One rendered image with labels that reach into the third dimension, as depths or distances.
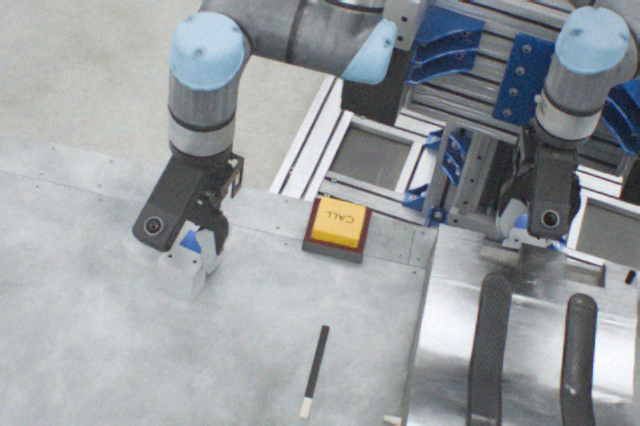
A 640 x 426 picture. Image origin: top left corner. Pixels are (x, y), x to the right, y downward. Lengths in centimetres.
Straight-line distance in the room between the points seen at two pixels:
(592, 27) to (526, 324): 36
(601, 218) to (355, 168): 52
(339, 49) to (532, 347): 42
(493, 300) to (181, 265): 38
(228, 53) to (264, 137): 161
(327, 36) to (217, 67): 14
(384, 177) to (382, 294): 98
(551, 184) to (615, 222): 111
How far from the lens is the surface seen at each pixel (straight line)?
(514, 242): 160
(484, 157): 219
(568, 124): 145
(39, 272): 157
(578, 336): 150
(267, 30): 135
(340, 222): 159
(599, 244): 254
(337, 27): 133
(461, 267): 151
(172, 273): 151
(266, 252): 160
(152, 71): 301
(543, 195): 149
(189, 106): 131
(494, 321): 148
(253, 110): 293
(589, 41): 138
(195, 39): 127
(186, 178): 138
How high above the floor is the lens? 203
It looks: 48 degrees down
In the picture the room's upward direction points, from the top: 10 degrees clockwise
